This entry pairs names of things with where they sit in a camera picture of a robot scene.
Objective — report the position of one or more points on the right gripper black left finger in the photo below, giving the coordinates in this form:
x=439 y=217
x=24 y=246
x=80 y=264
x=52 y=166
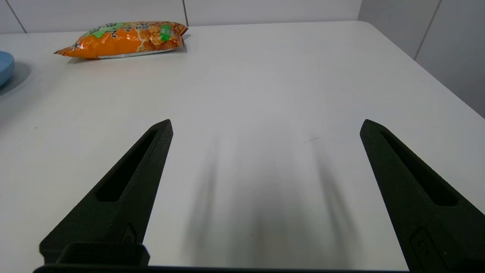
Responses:
x=125 y=212

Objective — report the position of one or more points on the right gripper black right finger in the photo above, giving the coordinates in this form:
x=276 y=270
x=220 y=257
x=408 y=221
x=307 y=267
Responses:
x=409 y=197

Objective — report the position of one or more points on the orange cookie snack bag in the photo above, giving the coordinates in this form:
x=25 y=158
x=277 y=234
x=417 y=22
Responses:
x=121 y=41

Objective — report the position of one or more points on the blue round plate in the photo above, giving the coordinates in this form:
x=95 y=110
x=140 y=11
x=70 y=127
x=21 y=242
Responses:
x=5 y=68

